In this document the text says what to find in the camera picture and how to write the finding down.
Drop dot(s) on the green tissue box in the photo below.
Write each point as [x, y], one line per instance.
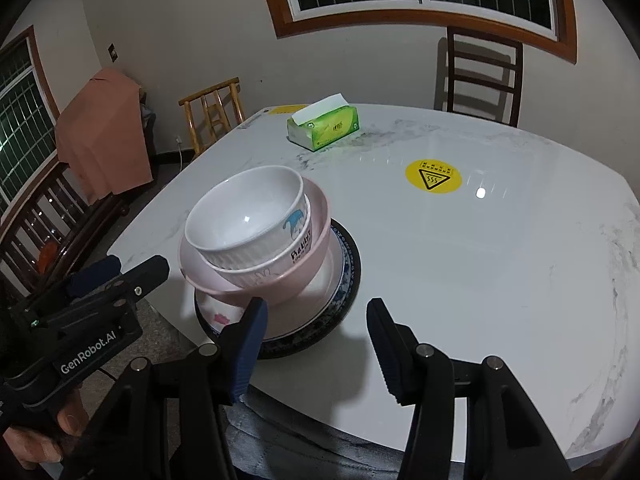
[322, 123]

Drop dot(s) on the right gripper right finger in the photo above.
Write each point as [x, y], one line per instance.
[415, 373]

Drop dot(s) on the pink bowl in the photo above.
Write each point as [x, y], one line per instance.
[305, 259]

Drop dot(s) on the orange cloth on chair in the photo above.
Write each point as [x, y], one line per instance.
[100, 136]

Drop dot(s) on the left side window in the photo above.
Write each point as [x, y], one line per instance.
[28, 116]

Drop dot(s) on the yellow round warning sticker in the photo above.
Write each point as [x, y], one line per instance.
[433, 176]

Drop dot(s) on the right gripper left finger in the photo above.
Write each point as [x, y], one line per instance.
[239, 344]

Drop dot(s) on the dark blue patterned plate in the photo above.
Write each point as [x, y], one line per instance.
[319, 329]

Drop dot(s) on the white ceramic bowl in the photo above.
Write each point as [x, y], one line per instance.
[254, 226]

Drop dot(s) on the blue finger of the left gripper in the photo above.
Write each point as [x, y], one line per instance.
[97, 274]

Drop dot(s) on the yellow edge sticker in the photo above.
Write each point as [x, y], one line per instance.
[286, 109]

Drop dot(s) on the left hand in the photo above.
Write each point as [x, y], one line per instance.
[30, 448]

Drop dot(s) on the light bamboo chair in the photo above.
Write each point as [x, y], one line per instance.
[216, 123]

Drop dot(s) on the dark wooden chair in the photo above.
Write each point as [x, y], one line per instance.
[509, 84]

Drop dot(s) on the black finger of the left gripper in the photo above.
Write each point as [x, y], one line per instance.
[139, 281]

